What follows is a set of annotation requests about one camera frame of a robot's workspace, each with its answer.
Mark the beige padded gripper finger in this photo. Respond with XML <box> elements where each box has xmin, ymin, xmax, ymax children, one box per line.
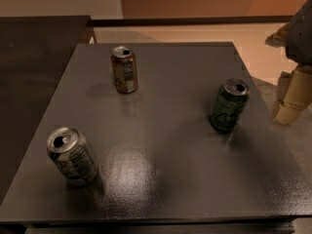
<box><xmin>271</xmin><ymin>64</ymin><xmax>312</xmax><ymax>125</ymax></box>

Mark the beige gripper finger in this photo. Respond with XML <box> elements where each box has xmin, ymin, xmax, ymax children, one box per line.
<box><xmin>265</xmin><ymin>23</ymin><xmax>290</xmax><ymax>47</ymax></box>

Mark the green soda can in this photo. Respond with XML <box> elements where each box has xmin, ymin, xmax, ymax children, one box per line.
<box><xmin>210</xmin><ymin>78</ymin><xmax>250</xmax><ymax>133</ymax></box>

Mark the orange soda can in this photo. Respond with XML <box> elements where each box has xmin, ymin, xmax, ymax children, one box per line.
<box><xmin>111</xmin><ymin>46</ymin><xmax>138</xmax><ymax>94</ymax></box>

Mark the silver white soda can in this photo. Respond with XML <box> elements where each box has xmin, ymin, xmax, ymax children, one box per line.
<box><xmin>47</xmin><ymin>127</ymin><xmax>98</xmax><ymax>186</ymax></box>

